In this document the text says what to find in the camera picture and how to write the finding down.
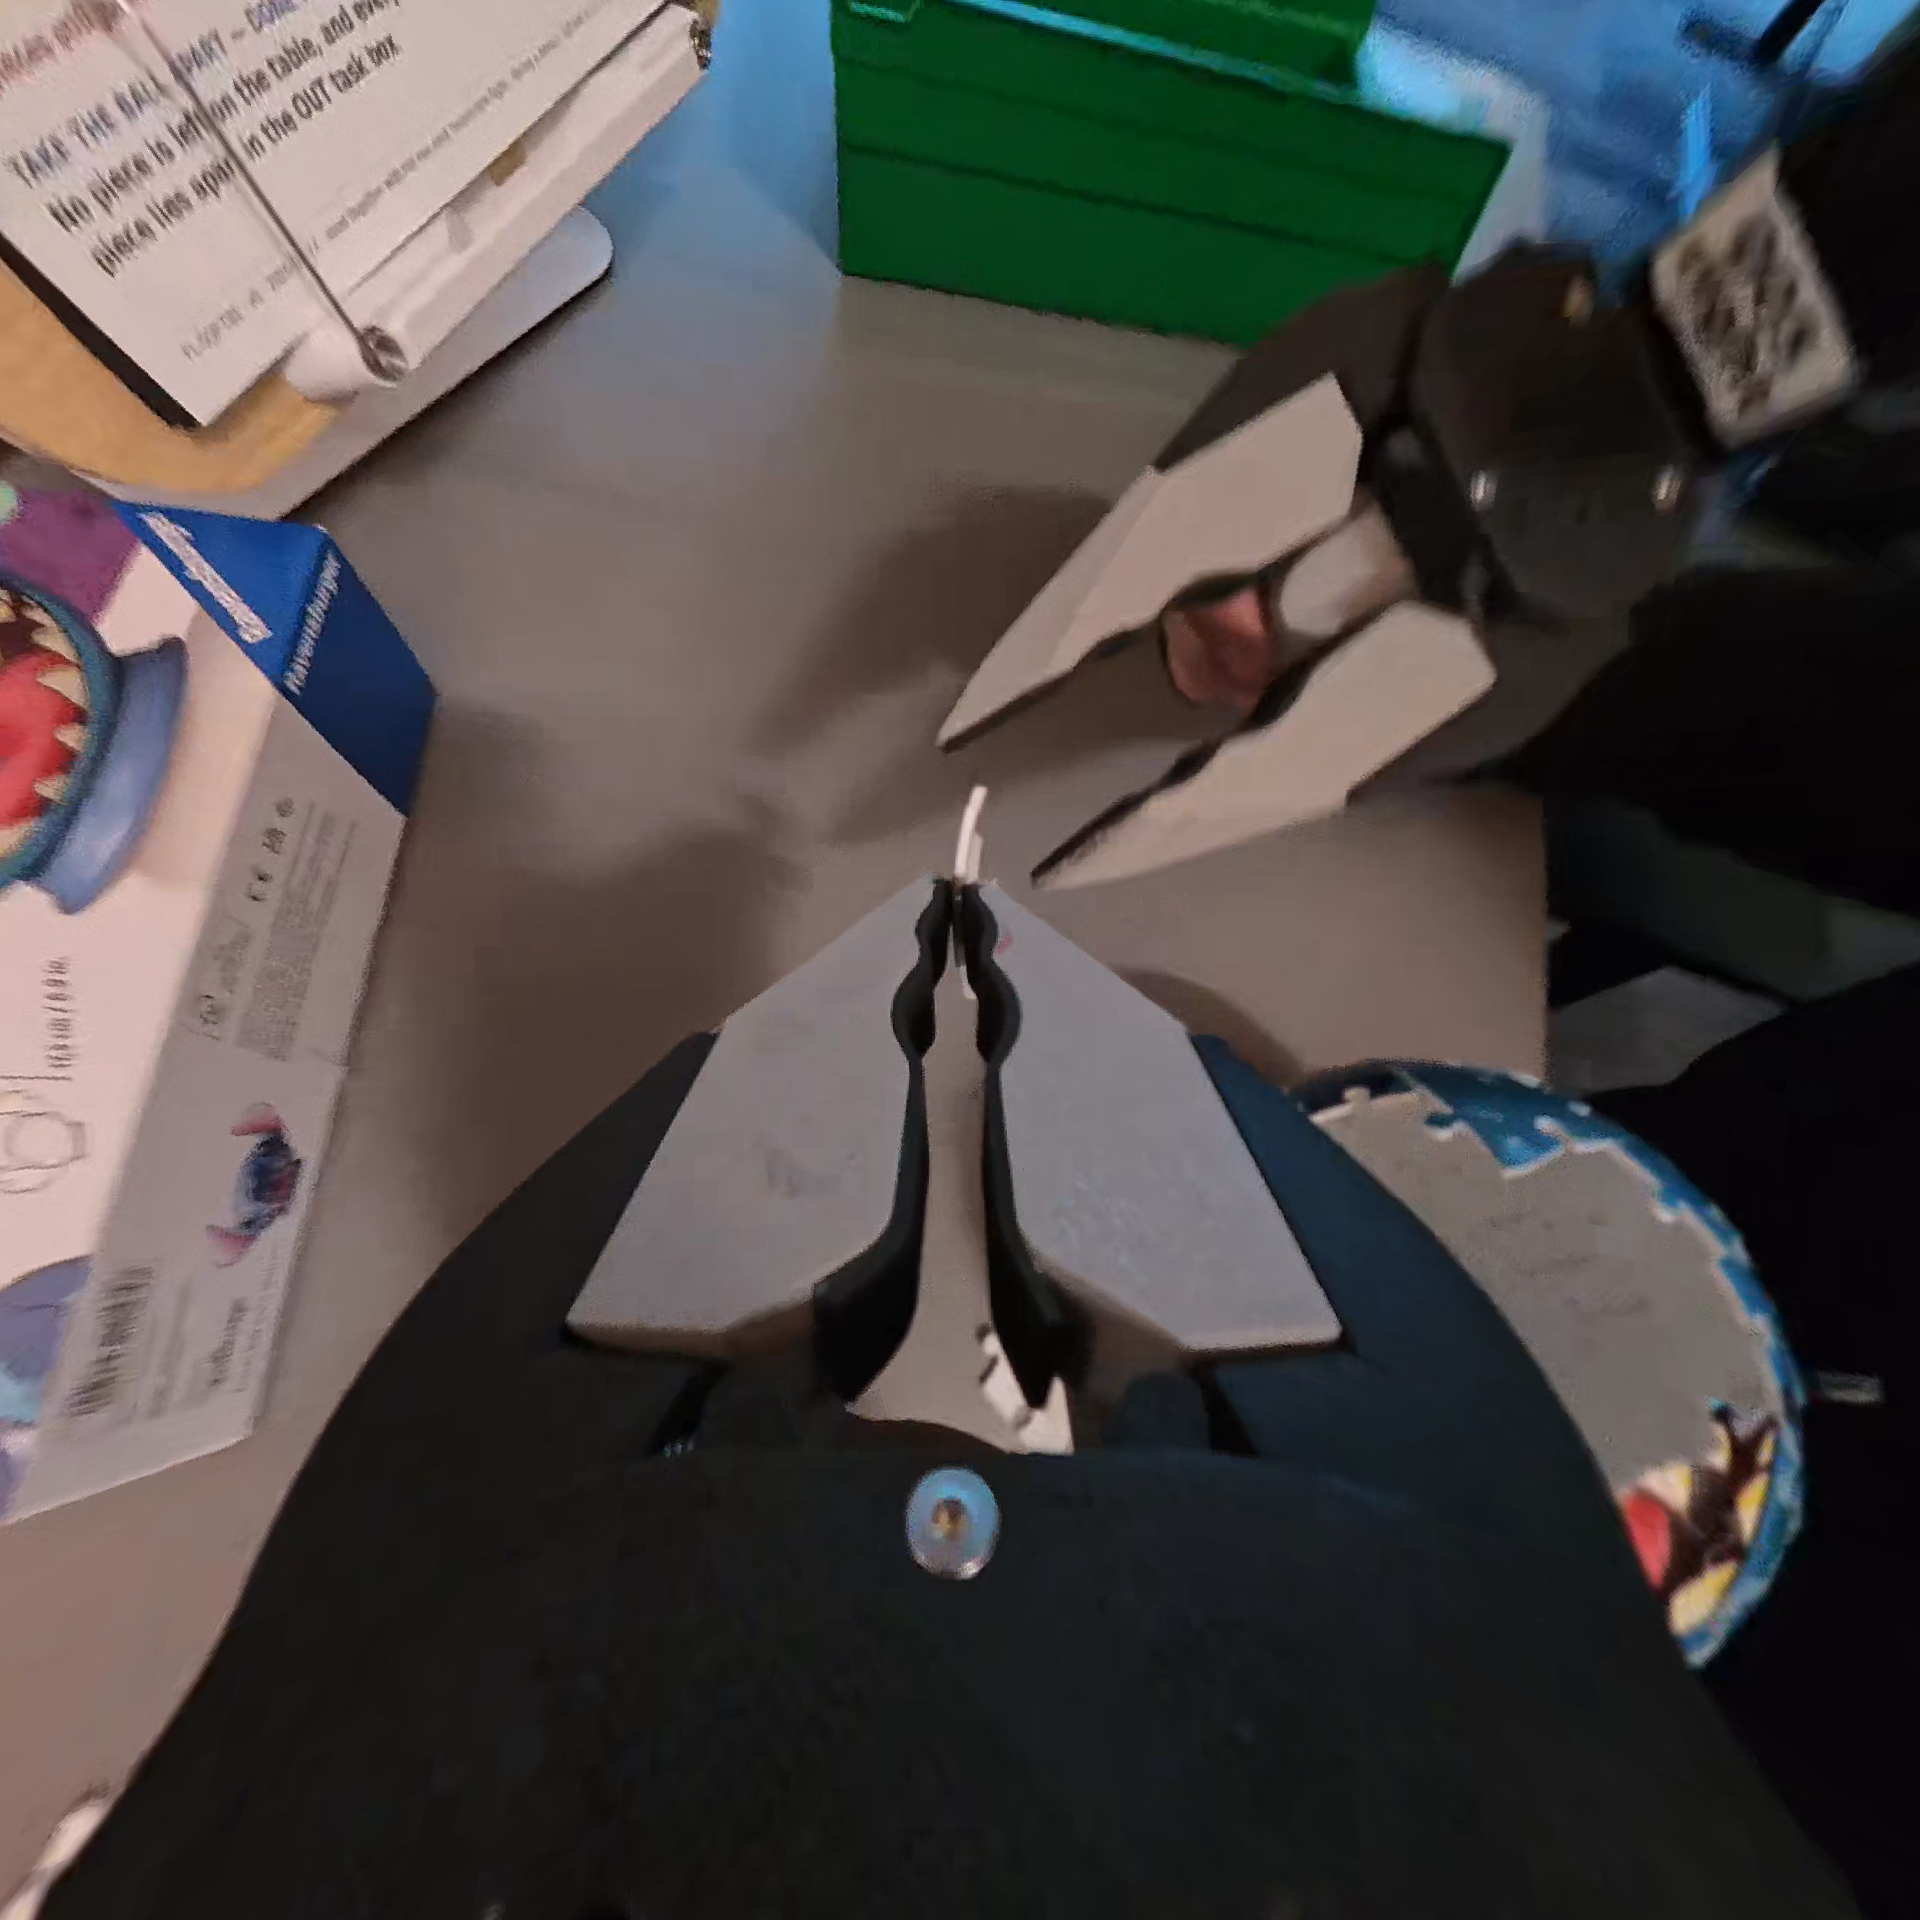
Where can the person's right hand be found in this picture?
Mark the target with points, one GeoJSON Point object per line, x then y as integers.
{"type": "Point", "coordinates": [1218, 646]}

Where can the puzzle cardboard box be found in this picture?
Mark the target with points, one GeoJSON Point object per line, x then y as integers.
{"type": "Point", "coordinates": [166, 962]}

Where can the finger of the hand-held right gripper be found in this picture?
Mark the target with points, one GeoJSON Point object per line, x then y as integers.
{"type": "Point", "coordinates": [1305, 750]}
{"type": "Point", "coordinates": [1200, 540]}

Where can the dark clothing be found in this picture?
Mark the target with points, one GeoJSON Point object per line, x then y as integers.
{"type": "Point", "coordinates": [1799, 1050]}

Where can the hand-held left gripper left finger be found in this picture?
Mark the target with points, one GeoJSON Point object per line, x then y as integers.
{"type": "Point", "coordinates": [781, 1156]}

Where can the white puzzle piece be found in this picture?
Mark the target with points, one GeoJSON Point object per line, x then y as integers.
{"type": "Point", "coordinates": [971, 840]}

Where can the blue puzzle ball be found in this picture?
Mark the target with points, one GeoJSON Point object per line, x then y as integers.
{"type": "Point", "coordinates": [1622, 1319]}

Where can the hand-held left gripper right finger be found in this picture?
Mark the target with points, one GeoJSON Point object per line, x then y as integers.
{"type": "Point", "coordinates": [1154, 1171]}

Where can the instruction sheet on wooden stand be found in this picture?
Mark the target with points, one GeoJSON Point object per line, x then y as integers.
{"type": "Point", "coordinates": [270, 165]}

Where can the green plastic bin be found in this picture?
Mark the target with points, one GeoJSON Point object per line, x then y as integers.
{"type": "Point", "coordinates": [1141, 182]}

